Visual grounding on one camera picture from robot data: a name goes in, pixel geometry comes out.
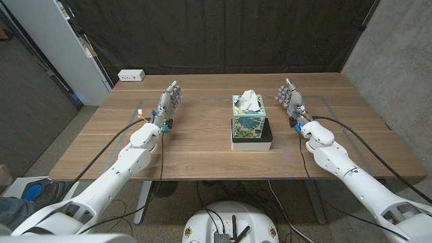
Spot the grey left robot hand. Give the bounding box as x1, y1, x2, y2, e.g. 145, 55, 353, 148
151, 80, 184, 128

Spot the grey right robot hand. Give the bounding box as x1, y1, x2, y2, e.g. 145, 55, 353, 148
274, 78, 311, 126

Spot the white tissue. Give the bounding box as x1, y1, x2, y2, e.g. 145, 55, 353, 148
235, 89, 261, 113

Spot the teal floral tissue box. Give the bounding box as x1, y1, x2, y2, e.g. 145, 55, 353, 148
232, 94, 267, 140

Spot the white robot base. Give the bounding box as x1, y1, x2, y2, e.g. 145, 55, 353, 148
181, 200, 280, 243

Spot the black foam block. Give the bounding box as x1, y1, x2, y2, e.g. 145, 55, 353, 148
231, 117, 273, 143

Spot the white power strip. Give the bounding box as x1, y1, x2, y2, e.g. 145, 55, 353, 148
117, 69, 146, 82

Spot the black round disc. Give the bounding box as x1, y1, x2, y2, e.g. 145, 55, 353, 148
151, 180, 179, 198

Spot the black backdrop curtain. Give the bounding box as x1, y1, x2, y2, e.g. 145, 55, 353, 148
63, 0, 381, 85

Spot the grey table leg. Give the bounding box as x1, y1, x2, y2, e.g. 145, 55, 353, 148
303, 178, 327, 225
133, 180, 153, 226

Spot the white cabinet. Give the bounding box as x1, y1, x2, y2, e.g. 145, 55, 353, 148
1, 0, 114, 107

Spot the black leather shoe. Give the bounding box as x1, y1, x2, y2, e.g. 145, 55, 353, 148
33, 178, 65, 207

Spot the blue foot pedal unit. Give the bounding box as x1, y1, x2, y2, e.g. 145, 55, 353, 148
20, 178, 45, 203

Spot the white floor platform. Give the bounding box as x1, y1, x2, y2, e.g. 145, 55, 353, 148
1, 175, 82, 203

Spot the blue jeans leg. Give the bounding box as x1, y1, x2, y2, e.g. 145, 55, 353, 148
0, 196, 38, 232

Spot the thin black left wrist cable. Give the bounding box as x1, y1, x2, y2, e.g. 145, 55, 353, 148
77, 130, 166, 236

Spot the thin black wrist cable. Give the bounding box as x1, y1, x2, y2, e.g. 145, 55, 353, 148
297, 130, 411, 241
77, 130, 166, 236

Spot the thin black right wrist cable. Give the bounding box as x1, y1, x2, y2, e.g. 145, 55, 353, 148
297, 130, 411, 241

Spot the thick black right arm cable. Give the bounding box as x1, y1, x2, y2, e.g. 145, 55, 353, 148
310, 115, 432, 205

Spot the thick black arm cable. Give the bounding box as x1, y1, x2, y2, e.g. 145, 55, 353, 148
59, 117, 151, 200
310, 115, 432, 205

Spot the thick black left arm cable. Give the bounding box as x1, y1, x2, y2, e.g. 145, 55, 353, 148
59, 117, 151, 200

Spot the black floor cable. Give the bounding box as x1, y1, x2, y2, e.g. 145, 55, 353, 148
195, 181, 226, 234

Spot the white floor cable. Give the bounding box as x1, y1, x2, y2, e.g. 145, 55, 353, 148
266, 178, 317, 243

